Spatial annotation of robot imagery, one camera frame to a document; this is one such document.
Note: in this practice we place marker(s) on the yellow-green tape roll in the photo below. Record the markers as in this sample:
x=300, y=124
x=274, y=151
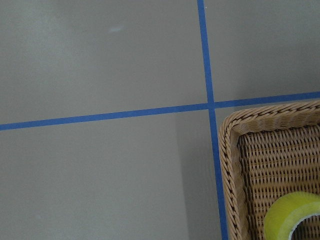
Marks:
x=287, y=212

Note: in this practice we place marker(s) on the brown wicker basket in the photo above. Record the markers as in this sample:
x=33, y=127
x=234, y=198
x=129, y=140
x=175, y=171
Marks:
x=267, y=152

